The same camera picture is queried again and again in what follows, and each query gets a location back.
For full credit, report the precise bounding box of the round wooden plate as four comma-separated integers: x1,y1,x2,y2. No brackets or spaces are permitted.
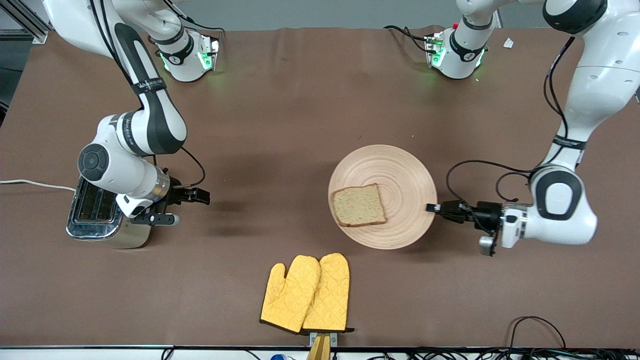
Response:
328,144,438,250

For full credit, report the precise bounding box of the black right arm base cable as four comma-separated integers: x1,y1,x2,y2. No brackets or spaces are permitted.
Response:
165,0,226,41

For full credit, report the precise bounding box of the brown table mat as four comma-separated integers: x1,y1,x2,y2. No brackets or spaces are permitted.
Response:
0,26,640,349

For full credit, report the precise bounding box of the white toaster power cord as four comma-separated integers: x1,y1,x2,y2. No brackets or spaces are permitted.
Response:
0,179,76,192

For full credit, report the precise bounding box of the black arm base cable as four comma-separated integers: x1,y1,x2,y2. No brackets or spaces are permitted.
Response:
165,0,226,41
383,25,432,54

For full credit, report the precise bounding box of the yellow quilted oven mitt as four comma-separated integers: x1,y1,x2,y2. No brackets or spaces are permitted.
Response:
259,255,322,334
301,252,356,334

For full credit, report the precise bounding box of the metal bracket with wooden strip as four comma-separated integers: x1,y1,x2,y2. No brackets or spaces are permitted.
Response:
306,331,339,360

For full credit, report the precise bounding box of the black left arm base cable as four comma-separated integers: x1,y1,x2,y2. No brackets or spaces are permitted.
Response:
383,25,432,54

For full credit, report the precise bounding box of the beige chrome two-slot toaster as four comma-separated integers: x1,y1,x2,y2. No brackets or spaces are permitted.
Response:
65,175,154,250

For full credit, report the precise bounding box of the aluminium frame post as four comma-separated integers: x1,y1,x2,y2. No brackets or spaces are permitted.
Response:
0,0,49,45

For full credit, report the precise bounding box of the black looped cable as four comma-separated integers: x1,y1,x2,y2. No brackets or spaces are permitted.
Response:
508,316,567,351

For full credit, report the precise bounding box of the brown-crust bread slice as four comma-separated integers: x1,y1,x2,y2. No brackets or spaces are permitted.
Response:
332,183,388,228

